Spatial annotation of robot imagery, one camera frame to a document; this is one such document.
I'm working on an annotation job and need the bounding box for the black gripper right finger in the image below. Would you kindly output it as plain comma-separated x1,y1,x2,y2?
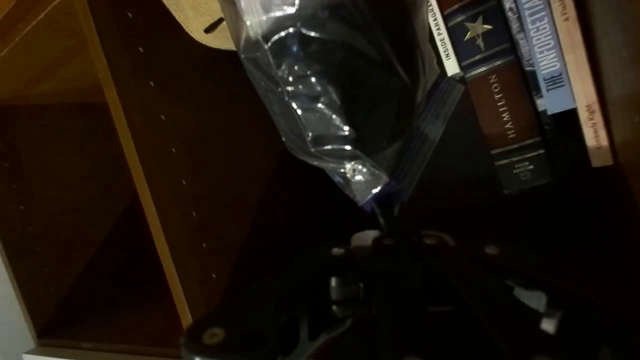
393,202,623,360

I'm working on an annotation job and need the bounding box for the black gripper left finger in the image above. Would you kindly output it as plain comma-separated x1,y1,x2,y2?
179,202,396,360

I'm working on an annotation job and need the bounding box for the clear plastic zip bag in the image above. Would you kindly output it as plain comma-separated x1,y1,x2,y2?
218,0,466,210

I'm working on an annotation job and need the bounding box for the brown wooden shelf cabinet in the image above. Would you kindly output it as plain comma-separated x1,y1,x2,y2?
0,0,640,360

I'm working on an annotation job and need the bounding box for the brown Hamilton book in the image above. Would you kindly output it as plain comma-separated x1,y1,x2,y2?
440,0,556,195

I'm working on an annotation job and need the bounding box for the beige spine book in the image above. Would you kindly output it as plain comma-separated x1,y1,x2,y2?
549,0,616,169

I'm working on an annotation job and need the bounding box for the blue spine book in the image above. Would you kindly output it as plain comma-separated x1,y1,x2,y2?
503,0,580,115

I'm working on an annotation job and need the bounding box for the thin white spine book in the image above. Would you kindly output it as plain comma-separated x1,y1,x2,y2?
427,0,465,79

